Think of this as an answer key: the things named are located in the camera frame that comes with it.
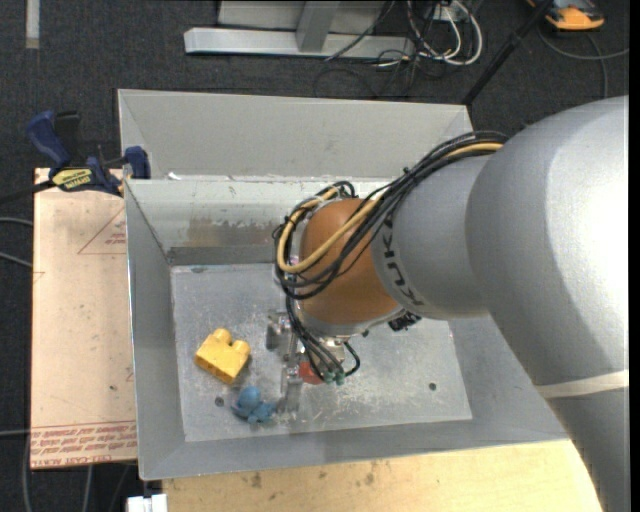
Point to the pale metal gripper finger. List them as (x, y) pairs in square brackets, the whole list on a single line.
[(274, 332), (293, 395)]

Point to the small red object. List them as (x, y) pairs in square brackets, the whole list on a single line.
[(309, 373)]

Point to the blue toy animal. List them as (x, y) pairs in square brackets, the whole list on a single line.
[(252, 405)]

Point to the yellow toy building block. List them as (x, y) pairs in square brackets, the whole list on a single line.
[(222, 356)]

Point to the grey metal bin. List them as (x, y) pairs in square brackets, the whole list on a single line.
[(400, 400)]

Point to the brown cardboard board, red print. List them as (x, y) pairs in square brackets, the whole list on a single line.
[(80, 320)]

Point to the black cylinder on white bracket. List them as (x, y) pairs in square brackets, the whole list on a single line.
[(403, 322)]

